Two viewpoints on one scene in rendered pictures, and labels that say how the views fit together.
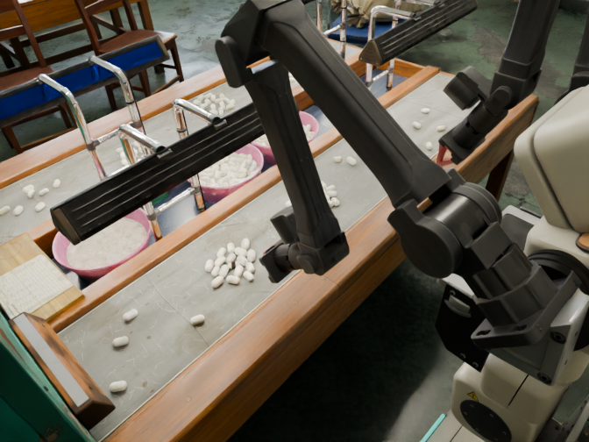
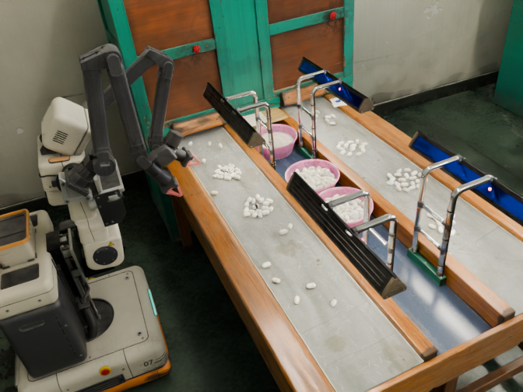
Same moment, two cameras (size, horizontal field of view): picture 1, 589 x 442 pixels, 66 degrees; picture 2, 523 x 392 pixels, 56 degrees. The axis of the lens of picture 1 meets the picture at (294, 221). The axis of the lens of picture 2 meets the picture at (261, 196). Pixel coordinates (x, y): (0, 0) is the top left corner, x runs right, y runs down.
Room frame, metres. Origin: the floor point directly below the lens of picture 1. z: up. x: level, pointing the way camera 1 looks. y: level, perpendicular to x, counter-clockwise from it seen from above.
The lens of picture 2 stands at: (1.83, -1.69, 2.15)
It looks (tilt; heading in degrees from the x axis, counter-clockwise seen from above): 37 degrees down; 114
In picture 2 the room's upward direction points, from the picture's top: 7 degrees counter-clockwise
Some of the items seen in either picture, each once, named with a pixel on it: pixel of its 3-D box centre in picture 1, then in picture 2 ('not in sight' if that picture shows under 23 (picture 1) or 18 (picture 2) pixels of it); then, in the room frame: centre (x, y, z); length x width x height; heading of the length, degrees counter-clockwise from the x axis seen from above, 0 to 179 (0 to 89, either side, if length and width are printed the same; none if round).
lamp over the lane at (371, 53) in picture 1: (424, 22); (338, 225); (1.53, -0.47, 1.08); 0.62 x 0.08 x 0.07; 135
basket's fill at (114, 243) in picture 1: (109, 248); (274, 145); (0.93, 0.53, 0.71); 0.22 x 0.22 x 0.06
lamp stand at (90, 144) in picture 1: (106, 142); (320, 117); (1.19, 0.55, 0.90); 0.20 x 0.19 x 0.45; 135
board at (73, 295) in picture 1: (24, 279); (257, 120); (0.77, 0.69, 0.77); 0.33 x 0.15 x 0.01; 45
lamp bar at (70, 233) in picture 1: (191, 150); (230, 111); (0.85, 0.22, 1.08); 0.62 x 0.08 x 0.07; 135
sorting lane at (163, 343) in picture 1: (335, 188); (263, 222); (1.11, -0.13, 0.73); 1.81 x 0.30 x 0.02; 135
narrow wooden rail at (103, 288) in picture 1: (294, 172); (299, 212); (1.24, -0.01, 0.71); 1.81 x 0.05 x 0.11; 135
